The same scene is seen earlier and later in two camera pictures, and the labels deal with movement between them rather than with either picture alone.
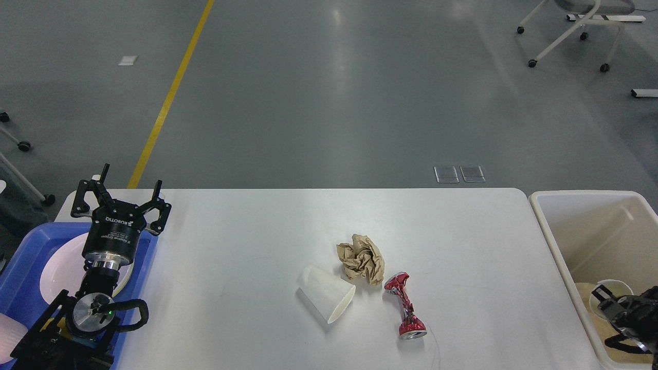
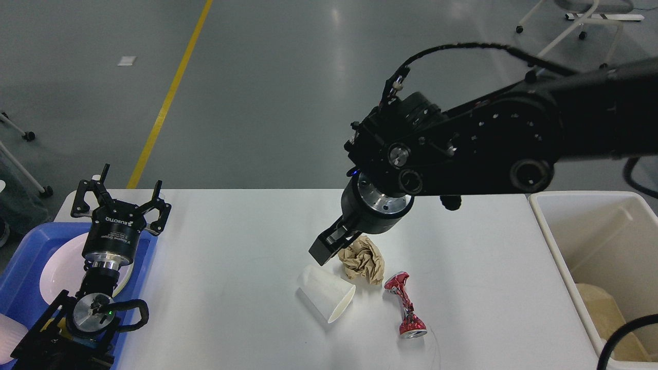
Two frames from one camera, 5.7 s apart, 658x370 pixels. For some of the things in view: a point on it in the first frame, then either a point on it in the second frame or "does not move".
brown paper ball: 362,258 does not move
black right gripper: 640,319 to 363,211
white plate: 64,270 does not move
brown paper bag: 605,330 does not move
